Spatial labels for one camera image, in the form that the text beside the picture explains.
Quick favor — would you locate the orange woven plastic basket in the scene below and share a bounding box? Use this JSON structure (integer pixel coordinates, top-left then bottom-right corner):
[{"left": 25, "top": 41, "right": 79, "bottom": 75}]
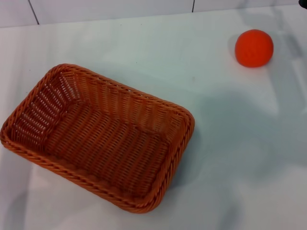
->
[{"left": 0, "top": 63, "right": 196, "bottom": 214}]

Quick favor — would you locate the orange round fruit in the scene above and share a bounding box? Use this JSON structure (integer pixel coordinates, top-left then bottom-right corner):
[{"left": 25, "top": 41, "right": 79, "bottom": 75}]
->
[{"left": 234, "top": 29, "right": 274, "bottom": 68}]

